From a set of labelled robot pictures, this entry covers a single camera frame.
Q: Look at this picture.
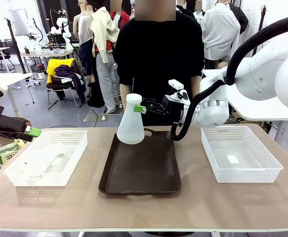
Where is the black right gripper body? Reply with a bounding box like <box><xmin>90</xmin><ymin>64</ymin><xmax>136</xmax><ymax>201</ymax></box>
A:
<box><xmin>162</xmin><ymin>94</ymin><xmax>184</xmax><ymax>122</ymax></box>

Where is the translucent white conical flask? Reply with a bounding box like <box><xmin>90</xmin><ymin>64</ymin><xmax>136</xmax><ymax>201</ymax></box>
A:
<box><xmin>116</xmin><ymin>93</ymin><xmax>145</xmax><ymax>145</ymax></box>

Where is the person's right forearm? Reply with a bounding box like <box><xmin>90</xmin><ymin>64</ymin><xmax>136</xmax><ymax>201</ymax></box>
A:
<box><xmin>119</xmin><ymin>83</ymin><xmax>135</xmax><ymax>107</ymax></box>

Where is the person's left forearm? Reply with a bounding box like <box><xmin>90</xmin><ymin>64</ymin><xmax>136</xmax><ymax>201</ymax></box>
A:
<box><xmin>190</xmin><ymin>75</ymin><xmax>204</xmax><ymax>100</ymax></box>

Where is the cardboard box with green print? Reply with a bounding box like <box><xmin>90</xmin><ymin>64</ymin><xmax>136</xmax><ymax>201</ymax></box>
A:
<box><xmin>0</xmin><ymin>139</ymin><xmax>25</xmax><ymax>165</ymax></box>

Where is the person in black shirt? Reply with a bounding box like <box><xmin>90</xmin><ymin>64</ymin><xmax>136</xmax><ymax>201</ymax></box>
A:
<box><xmin>113</xmin><ymin>13</ymin><xmax>205</xmax><ymax>127</ymax></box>

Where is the clear labelled bottle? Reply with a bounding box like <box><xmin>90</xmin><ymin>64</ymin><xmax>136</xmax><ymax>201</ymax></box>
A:
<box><xmin>44</xmin><ymin>144</ymin><xmax>72</xmax><ymax>174</ymax></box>

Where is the white perforated plastic basket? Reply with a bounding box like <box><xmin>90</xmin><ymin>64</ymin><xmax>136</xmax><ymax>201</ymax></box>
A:
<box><xmin>5</xmin><ymin>130</ymin><xmax>88</xmax><ymax>187</ymax></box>
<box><xmin>201</xmin><ymin>125</ymin><xmax>284</xmax><ymax>184</ymax></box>

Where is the dark brown plastic tray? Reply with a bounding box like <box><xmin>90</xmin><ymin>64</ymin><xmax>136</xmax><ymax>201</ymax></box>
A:
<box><xmin>98</xmin><ymin>127</ymin><xmax>182</xmax><ymax>197</ymax></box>

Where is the black metal chair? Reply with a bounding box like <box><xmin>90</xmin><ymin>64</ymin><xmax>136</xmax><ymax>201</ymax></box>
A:
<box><xmin>46</xmin><ymin>58</ymin><xmax>85</xmax><ymax>110</ymax></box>

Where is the black office chair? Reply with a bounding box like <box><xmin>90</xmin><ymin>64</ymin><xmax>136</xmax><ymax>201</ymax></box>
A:
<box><xmin>0</xmin><ymin>39</ymin><xmax>16</xmax><ymax>73</ymax></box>

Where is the yellow cloth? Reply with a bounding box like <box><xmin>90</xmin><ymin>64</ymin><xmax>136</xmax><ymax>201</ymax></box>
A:
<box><xmin>46</xmin><ymin>58</ymin><xmax>75</xmax><ymax>84</ymax></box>

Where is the purple clothes pile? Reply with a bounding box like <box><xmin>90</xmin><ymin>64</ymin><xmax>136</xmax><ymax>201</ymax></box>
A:
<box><xmin>54</xmin><ymin>64</ymin><xmax>87</xmax><ymax>104</ymax></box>

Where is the mannequin with cream jacket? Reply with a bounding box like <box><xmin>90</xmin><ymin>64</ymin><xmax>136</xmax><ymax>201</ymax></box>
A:
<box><xmin>89</xmin><ymin>0</ymin><xmax>121</xmax><ymax>115</ymax></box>

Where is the black tripod stand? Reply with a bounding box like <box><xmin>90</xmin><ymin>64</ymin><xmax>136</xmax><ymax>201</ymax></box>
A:
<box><xmin>250</xmin><ymin>4</ymin><xmax>268</xmax><ymax>58</ymax></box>
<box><xmin>4</xmin><ymin>17</ymin><xmax>27</xmax><ymax>75</ymax></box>

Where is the wooden background table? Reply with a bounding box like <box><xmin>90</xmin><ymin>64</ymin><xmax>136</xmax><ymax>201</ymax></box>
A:
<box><xmin>19</xmin><ymin>48</ymin><xmax>73</xmax><ymax>75</ymax></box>

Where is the mannequin with red top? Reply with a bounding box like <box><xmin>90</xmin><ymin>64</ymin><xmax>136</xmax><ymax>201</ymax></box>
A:
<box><xmin>109</xmin><ymin>9</ymin><xmax>131</xmax><ymax>51</ymax></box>

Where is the mannequin with white shirt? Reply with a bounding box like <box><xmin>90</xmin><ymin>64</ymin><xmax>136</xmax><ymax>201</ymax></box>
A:
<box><xmin>200</xmin><ymin>0</ymin><xmax>241</xmax><ymax>70</ymax></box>

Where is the mannequin with beige top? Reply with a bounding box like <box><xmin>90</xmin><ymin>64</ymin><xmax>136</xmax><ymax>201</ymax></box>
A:
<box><xmin>73</xmin><ymin>0</ymin><xmax>95</xmax><ymax>83</ymax></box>

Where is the white reflector panel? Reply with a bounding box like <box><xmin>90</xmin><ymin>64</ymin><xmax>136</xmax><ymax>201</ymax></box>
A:
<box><xmin>8</xmin><ymin>8</ymin><xmax>31</xmax><ymax>37</ymax></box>

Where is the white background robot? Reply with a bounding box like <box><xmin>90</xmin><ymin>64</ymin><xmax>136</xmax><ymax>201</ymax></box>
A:
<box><xmin>49</xmin><ymin>8</ymin><xmax>73</xmax><ymax>51</ymax></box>

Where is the black hanging jacket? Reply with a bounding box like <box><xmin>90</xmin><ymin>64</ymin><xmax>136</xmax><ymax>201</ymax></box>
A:
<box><xmin>229</xmin><ymin>4</ymin><xmax>249</xmax><ymax>36</ymax></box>

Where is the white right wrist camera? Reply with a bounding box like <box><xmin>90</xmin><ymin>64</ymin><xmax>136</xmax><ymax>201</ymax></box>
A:
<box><xmin>167</xmin><ymin>79</ymin><xmax>185</xmax><ymax>91</ymax></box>

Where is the black right arm cable sleeve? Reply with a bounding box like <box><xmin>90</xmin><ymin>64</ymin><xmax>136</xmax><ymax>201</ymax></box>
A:
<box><xmin>170</xmin><ymin>14</ymin><xmax>288</xmax><ymax>142</ymax></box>

